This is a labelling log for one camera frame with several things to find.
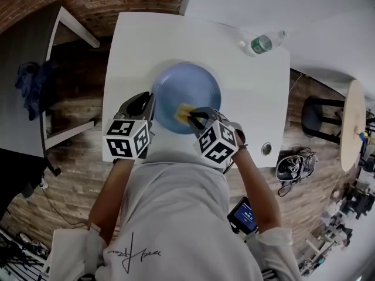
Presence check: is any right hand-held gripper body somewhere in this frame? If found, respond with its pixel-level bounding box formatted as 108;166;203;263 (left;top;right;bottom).
192;111;246;169

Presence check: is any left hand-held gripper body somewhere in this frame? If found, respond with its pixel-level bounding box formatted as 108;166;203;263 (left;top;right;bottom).
102;112;155;160

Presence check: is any yellow sponge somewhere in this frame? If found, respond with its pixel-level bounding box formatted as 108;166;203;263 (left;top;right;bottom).
175;103;196;126

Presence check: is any blue big plate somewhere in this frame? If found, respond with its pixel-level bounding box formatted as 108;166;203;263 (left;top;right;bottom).
152;62;222;135

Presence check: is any person's right forearm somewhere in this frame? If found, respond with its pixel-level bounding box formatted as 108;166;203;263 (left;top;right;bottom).
231;127;282;234

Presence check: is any person's left forearm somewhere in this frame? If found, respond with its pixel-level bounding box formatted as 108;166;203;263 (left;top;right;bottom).
88;158;136;243

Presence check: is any white square table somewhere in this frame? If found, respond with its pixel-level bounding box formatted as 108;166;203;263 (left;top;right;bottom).
102;12;291;170

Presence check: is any white helmet with gear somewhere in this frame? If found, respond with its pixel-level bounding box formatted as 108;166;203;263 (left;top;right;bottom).
277;147;320;197

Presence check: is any black device with blue screen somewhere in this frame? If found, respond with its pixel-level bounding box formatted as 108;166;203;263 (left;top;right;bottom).
227;196;259;235

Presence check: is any person's white shirt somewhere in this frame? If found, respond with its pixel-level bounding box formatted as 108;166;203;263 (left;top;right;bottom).
49;152;302;281

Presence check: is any clear plastic water bottle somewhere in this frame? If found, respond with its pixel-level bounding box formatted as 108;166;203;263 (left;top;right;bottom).
238;30;288;57

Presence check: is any dark blue cloth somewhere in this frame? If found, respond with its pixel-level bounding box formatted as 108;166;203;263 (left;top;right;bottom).
15;61;57;121

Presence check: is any black stool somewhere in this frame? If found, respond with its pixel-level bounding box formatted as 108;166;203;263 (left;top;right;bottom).
301;95;347;145

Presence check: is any black office chair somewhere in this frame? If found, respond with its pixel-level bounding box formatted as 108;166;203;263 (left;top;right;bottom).
0;147;49;209

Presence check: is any grey table with white legs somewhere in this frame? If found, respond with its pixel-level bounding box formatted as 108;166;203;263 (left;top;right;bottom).
0;3;101;161

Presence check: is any round wooden table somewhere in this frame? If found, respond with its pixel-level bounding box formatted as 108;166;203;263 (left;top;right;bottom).
339;80;367;173

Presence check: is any cluttered equipment workbench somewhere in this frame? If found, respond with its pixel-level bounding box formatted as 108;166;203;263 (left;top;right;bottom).
298;180;375;281

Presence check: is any wire shelf rack with clutter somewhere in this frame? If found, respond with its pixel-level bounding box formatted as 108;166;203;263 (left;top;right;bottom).
0;227;52;281

